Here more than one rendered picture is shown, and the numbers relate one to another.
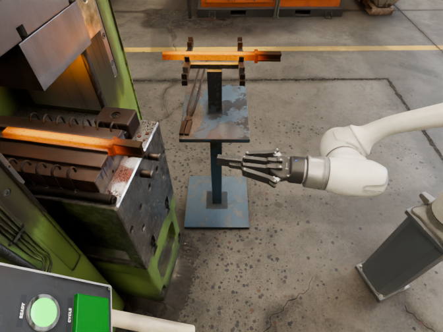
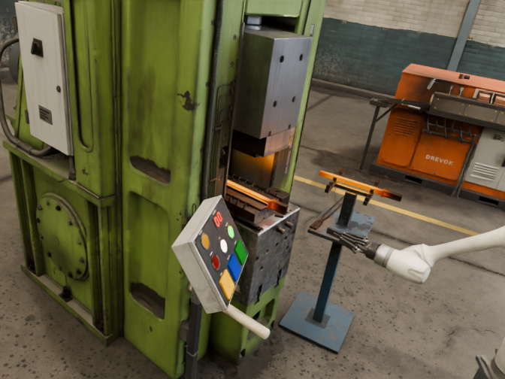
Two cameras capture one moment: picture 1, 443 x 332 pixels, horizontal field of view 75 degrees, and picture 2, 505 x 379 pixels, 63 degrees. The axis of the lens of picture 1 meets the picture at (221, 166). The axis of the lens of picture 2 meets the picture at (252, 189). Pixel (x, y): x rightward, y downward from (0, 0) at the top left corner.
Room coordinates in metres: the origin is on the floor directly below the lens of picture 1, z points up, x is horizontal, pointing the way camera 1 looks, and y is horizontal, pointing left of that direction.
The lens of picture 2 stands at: (-1.06, -0.29, 1.94)
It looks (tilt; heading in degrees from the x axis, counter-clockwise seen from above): 27 degrees down; 23
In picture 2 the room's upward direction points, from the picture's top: 8 degrees clockwise
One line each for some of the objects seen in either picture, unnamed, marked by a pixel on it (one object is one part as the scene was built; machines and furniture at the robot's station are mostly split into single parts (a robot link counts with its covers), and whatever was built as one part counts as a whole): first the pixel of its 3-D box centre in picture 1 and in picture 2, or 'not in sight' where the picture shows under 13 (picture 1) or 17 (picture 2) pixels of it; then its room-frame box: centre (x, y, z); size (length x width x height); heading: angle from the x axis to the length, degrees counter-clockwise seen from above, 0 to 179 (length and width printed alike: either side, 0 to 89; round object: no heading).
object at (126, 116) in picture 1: (117, 122); (276, 197); (0.76, 0.36, 0.95); 0.12 x 0.08 x 0.06; 80
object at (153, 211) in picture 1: (84, 188); (233, 234); (0.67, 0.53, 0.69); 0.56 x 0.38 x 0.45; 80
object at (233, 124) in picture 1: (215, 110); (343, 224); (1.07, 0.03, 0.75); 0.40 x 0.30 x 0.02; 0
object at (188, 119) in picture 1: (195, 92); (333, 208); (1.19, 0.13, 0.77); 0.60 x 0.04 x 0.01; 174
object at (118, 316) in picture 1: (124, 319); (228, 309); (0.22, 0.30, 0.62); 0.44 x 0.05 x 0.05; 80
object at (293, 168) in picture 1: (286, 168); (367, 247); (0.51, -0.18, 1.00); 0.09 x 0.08 x 0.07; 80
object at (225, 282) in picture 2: not in sight; (225, 284); (-0.06, 0.19, 1.01); 0.07 x 0.05 x 0.07; 15
